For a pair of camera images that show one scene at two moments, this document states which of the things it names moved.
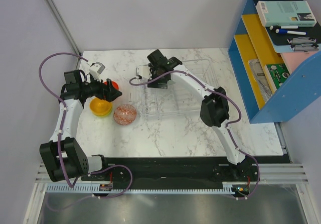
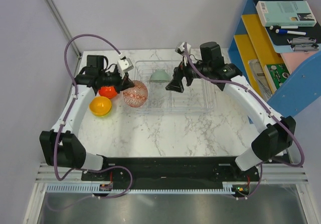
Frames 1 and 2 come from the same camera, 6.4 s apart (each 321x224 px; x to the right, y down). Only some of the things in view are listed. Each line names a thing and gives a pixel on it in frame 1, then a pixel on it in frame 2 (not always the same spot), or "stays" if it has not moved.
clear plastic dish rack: x=176 y=99 stays
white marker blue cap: x=282 y=31 stays
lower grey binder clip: x=304 y=47 stays
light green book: x=286 y=13 stays
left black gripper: x=107 y=92 to x=124 y=84
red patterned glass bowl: x=125 y=114 to x=136 y=96
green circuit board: x=279 y=73 stays
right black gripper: x=154 y=84 to x=176 y=85
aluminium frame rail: x=269 y=174 stays
